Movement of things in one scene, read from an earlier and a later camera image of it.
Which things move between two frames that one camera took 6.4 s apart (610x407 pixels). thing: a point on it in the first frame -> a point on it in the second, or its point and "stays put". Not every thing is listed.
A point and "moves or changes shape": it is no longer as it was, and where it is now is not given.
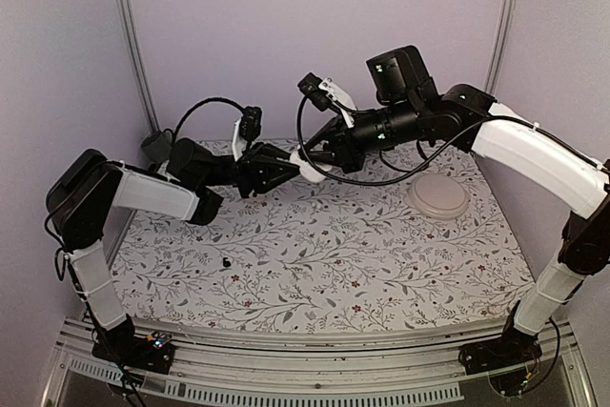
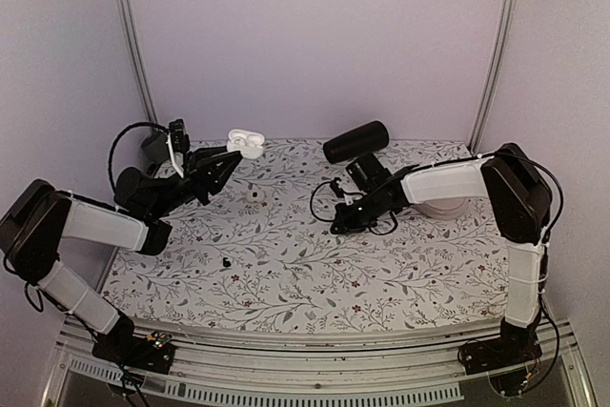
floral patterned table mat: x=416 y=234 stays put
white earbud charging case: x=307 y=171 moves or changes shape
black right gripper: x=346 y=155 -> x=343 y=223
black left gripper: x=254 y=171 -> x=202 y=174
